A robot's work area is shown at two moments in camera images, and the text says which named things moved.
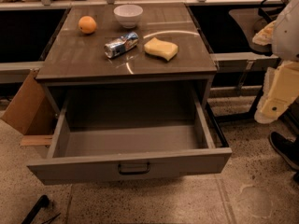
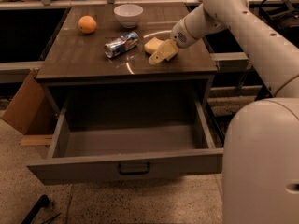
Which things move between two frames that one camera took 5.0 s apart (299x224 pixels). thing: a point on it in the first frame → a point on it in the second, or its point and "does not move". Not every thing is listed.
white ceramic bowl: x=128 y=15 does not move
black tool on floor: x=42 y=202 does not move
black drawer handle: x=135 y=173 does not move
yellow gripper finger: x=280 y=91 → x=179 y=37
